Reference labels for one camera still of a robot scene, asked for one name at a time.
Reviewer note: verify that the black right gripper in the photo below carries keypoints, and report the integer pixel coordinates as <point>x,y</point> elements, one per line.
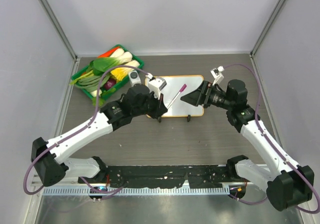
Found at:
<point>201,97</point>

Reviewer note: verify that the black wire whiteboard stand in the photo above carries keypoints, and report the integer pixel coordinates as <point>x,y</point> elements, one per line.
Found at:
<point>188,119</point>

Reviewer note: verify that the yellow napa cabbage toy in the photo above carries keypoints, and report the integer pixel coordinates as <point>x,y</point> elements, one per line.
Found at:
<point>120,73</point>

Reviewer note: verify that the white bok choy toy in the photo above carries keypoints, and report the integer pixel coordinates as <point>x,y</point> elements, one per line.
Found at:
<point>124,58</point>

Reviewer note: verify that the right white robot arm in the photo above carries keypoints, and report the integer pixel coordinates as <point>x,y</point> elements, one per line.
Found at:
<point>285,182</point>

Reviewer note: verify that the green bok choy toy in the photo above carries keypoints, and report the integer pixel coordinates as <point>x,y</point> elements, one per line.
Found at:
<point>100,65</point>

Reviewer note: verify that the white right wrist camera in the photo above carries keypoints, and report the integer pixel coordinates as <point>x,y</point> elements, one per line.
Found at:
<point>217,74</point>

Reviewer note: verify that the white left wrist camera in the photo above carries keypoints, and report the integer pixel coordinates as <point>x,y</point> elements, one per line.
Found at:
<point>155,84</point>

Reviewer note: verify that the grey slotted cable duct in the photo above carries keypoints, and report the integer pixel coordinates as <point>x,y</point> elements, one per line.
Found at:
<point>185,190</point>

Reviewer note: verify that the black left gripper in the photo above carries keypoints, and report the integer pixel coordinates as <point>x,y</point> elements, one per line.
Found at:
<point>160,108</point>

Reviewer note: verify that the green plastic vegetable tray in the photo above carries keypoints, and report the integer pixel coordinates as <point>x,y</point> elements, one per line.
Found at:
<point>106,74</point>

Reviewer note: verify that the green onion toy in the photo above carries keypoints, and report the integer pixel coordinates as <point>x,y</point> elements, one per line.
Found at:
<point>87,82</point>

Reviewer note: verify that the orange toy carrot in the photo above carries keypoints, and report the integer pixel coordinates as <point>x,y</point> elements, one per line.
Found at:
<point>109,52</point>

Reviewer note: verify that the purple toy onion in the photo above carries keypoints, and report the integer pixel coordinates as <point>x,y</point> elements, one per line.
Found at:
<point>109,84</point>

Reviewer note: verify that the white pen holder box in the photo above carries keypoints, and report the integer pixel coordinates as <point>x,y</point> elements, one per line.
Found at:
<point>134,78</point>

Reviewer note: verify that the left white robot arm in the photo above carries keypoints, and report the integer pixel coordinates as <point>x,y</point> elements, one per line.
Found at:
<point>52,158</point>

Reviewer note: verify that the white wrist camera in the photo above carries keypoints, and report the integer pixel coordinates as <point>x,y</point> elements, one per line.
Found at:
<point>217,74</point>
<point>155,84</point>

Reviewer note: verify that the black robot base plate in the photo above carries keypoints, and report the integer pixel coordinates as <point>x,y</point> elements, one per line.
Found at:
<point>166,176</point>

